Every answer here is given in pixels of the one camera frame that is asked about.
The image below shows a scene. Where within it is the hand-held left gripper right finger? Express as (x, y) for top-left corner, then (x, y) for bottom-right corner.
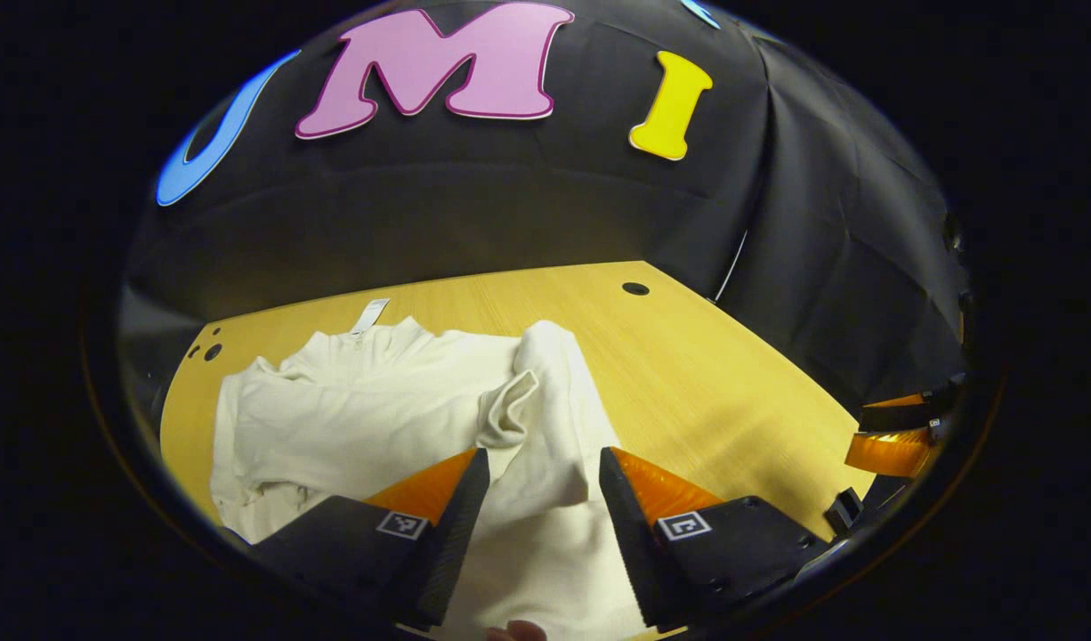
(599, 445), (831, 631)

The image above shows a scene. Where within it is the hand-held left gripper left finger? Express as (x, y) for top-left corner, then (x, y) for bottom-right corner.
(243, 447), (491, 629)

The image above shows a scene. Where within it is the white zip sweatshirt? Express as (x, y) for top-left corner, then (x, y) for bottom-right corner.
(209, 298), (653, 641)

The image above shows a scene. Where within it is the black backdrop cloth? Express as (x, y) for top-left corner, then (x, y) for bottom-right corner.
(118, 0), (974, 410)

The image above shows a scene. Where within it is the thin white cable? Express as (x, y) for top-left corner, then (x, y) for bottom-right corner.
(713, 230), (749, 304)

